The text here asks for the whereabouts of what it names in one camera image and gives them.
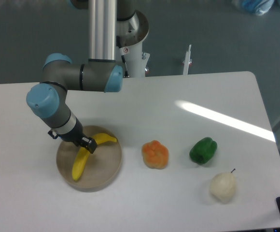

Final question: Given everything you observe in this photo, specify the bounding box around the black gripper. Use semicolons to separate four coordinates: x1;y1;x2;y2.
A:
48;128;98;154

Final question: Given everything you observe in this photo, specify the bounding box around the yellow banana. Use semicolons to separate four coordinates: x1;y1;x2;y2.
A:
71;133;117;181

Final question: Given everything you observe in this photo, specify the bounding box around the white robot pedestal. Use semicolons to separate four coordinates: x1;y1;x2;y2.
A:
116;10;150;77

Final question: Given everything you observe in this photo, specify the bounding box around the orange knotted bread roll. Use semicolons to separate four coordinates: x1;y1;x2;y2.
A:
141;140;169;170

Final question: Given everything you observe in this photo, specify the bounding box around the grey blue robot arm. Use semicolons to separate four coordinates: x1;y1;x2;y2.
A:
26;0;135;153

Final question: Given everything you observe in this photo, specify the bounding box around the white pear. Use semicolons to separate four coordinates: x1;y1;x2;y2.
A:
209;169;237;203

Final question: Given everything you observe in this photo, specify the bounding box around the blue plastic bag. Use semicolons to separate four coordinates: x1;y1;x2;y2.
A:
231;0;280;16

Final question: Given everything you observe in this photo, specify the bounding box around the green bell pepper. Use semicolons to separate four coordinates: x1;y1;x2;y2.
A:
189;137;218;164

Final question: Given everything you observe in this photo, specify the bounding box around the beige round plate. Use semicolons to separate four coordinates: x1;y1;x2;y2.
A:
56;139;123;192

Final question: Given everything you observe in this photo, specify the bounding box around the white stand leg bracket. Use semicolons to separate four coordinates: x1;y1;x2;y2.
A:
182;44;192;75

